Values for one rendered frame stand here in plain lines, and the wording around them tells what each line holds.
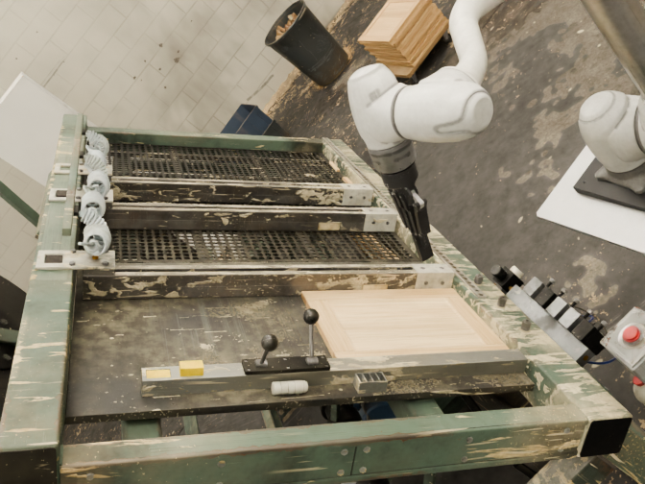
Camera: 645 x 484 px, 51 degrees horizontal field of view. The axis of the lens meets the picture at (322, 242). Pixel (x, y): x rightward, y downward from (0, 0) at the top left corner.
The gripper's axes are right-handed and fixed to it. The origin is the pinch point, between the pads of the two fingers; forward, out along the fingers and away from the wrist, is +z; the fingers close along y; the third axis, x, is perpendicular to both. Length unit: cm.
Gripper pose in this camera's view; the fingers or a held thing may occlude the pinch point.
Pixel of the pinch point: (422, 245)
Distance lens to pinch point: 151.8
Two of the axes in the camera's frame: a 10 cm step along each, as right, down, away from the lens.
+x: 8.5, -4.8, 2.2
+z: 3.3, 8.2, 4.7
